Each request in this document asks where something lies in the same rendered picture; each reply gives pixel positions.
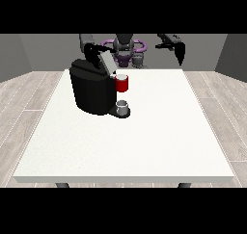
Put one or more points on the black coffee machine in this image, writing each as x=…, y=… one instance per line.
x=91, y=90

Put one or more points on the small grey cup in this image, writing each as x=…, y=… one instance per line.
x=122, y=108

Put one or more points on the dark table leg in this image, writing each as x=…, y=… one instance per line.
x=184, y=185
x=62, y=185

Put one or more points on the small grey coffee pod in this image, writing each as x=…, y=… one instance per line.
x=137, y=60

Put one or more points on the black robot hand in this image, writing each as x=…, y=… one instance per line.
x=93, y=53
x=180, y=51

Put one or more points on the pale grey machine lid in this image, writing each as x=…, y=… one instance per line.
x=108, y=64

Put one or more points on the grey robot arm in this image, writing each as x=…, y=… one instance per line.
x=86, y=38
x=170, y=38

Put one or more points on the grey robot trunk purple rings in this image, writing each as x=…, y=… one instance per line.
x=123, y=48

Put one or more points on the red pod holder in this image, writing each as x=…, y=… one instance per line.
x=122, y=84

